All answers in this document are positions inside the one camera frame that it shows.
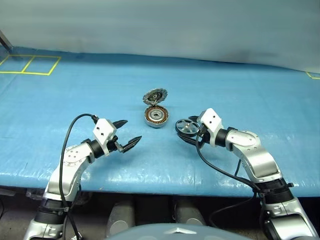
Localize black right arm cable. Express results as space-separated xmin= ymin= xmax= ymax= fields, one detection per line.
xmin=195 ymin=126 xmax=266 ymax=229

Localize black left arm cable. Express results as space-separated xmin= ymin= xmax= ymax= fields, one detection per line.
xmin=59 ymin=113 xmax=101 ymax=240

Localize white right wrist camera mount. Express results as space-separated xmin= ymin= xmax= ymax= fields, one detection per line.
xmin=196 ymin=107 xmax=224 ymax=148

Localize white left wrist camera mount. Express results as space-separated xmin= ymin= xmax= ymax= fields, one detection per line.
xmin=92 ymin=118 xmax=117 ymax=156

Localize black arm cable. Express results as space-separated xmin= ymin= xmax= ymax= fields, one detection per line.
xmin=195 ymin=126 xmax=266 ymax=229
xmin=59 ymin=113 xmax=101 ymax=240

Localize silver round motor cover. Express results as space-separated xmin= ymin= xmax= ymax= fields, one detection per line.
xmin=142 ymin=87 xmax=169 ymax=107

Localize silver motor housing copper windings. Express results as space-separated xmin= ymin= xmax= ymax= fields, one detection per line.
xmin=143 ymin=105 xmax=170 ymax=129

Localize black spoked motor rotor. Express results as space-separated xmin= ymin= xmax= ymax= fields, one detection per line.
xmin=175 ymin=117 xmax=201 ymax=137

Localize grey metal bar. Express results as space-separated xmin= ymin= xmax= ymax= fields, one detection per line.
xmin=0 ymin=29 xmax=13 ymax=54

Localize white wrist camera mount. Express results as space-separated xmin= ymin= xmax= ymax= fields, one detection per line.
xmin=196 ymin=107 xmax=224 ymax=148
xmin=92 ymin=118 xmax=117 ymax=156

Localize grey domed cover with emblem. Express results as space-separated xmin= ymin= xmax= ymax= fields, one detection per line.
xmin=104 ymin=222 xmax=251 ymax=240

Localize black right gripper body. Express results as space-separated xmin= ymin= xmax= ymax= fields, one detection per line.
xmin=198 ymin=122 xmax=213 ymax=147

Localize grey rounded cylinder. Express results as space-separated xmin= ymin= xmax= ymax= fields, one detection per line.
xmin=174 ymin=199 xmax=206 ymax=226
xmin=105 ymin=199 xmax=136 ymax=238

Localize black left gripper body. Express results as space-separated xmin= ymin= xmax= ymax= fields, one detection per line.
xmin=106 ymin=134 xmax=125 ymax=154

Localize blue table cover sheet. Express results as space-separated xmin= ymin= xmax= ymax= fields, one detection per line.
xmin=0 ymin=46 xmax=320 ymax=199

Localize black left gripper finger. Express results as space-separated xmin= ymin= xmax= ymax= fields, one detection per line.
xmin=111 ymin=119 xmax=129 ymax=131
xmin=118 ymin=135 xmax=143 ymax=154

